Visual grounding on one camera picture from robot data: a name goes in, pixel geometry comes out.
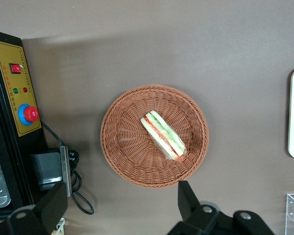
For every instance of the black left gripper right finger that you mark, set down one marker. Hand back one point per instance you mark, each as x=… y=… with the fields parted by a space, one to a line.
x=189 y=210

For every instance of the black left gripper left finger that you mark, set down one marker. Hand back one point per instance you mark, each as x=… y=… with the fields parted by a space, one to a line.
x=52 y=203

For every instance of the sandwich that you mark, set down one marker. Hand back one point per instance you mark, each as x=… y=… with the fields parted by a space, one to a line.
x=163 y=134

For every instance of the round brown wicker basket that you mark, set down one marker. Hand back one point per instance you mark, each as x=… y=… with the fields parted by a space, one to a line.
x=127 y=151

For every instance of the black sealing machine, yellow panel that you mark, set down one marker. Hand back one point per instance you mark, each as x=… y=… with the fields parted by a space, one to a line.
x=5 y=156

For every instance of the red emergency stop button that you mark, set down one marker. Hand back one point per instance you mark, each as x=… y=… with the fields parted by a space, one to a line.
x=30 y=114

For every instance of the red rocker switch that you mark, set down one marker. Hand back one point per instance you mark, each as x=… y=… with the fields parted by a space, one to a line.
x=15 y=68

